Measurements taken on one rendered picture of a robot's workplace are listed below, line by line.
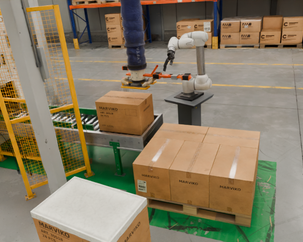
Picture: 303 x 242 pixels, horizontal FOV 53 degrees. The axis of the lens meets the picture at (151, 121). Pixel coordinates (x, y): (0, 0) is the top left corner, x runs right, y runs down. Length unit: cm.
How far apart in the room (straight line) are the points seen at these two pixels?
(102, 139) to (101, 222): 208
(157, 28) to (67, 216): 1089
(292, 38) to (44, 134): 854
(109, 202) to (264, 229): 177
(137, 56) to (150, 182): 139
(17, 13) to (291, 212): 319
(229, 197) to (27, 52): 229
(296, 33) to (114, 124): 762
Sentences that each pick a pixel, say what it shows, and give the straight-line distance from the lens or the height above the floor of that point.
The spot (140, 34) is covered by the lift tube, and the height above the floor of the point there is 172.
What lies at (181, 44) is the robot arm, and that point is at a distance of 344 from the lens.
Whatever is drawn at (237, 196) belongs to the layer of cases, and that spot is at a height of 35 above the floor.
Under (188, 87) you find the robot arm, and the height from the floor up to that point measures 92.
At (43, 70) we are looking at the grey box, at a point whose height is 156.
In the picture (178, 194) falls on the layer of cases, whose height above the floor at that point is 25.
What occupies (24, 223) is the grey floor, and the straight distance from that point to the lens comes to 370.
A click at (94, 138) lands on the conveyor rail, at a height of 51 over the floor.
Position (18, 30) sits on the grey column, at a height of 195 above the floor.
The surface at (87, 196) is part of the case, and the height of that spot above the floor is 102.
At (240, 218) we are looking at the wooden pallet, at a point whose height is 9.
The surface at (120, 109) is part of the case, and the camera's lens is 367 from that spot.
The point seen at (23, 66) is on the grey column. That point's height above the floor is 164.
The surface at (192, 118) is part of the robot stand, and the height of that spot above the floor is 48.
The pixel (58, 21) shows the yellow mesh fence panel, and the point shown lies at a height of 193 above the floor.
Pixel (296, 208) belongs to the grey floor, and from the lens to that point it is 360.
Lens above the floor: 226
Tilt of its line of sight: 25 degrees down
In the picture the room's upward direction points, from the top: 5 degrees counter-clockwise
